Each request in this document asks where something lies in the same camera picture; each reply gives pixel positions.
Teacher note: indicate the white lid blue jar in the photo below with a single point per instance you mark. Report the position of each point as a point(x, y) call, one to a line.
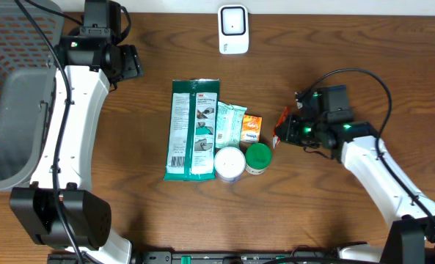
point(229, 164)

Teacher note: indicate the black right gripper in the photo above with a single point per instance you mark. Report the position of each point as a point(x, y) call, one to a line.
point(289, 135)

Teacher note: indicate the grey plastic shopping basket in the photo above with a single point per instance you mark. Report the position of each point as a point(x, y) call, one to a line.
point(27, 84)

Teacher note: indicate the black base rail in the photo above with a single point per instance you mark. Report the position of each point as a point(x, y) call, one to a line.
point(218, 258)

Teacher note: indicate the red snack wrapper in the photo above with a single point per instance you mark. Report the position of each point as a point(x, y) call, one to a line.
point(277, 131)

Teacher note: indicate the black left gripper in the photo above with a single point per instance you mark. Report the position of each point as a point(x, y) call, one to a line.
point(133, 67)

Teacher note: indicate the large green 3M package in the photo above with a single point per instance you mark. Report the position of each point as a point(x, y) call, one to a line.
point(192, 130)

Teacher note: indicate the light green wipes packet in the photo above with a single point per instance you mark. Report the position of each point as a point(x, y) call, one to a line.
point(229, 125)

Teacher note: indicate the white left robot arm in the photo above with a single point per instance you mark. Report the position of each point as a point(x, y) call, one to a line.
point(58, 209)

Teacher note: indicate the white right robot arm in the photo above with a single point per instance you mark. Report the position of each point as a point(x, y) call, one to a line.
point(408, 213)

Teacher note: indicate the green lid jar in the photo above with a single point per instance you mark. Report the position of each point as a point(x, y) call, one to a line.
point(258, 158)

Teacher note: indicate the white barcode scanner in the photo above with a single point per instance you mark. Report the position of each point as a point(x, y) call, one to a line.
point(233, 25)

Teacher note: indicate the orange tissue pack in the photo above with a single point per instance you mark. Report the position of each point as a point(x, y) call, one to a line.
point(251, 126)

